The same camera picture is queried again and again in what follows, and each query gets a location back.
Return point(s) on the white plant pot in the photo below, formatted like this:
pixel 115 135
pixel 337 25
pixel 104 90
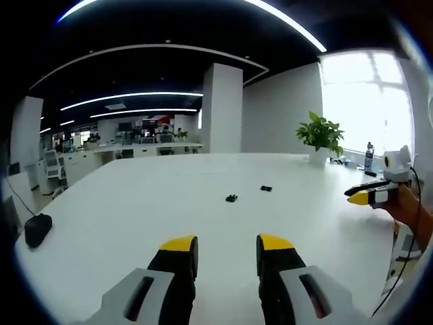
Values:
pixel 318 157

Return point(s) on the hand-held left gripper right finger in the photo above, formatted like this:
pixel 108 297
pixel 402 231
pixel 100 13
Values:
pixel 297 287

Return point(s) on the white wearable device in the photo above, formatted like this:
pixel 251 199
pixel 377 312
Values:
pixel 404 245

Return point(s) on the white office desk row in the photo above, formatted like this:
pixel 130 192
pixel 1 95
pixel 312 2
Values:
pixel 135 150

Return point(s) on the green potted plant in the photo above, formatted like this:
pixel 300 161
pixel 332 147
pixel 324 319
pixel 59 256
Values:
pixel 320 132

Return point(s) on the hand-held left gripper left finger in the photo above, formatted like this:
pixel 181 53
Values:
pixel 149 287

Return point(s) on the person's right hand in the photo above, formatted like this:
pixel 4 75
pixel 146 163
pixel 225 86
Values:
pixel 407 206

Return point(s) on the white office chair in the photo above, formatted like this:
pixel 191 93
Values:
pixel 54 167

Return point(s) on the black plastic buckle socket part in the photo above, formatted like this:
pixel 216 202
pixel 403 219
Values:
pixel 266 188

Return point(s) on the black computer mouse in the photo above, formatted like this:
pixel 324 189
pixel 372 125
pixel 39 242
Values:
pixel 38 230

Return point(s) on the black plastic buckle pronged part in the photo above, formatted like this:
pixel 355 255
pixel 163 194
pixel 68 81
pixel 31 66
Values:
pixel 231 197

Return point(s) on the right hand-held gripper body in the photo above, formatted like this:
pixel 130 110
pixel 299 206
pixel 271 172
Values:
pixel 396 169

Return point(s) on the small black flat object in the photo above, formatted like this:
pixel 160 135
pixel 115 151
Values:
pixel 369 173

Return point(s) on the dark spray bottle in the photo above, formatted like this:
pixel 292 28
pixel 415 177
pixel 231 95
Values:
pixel 369 156

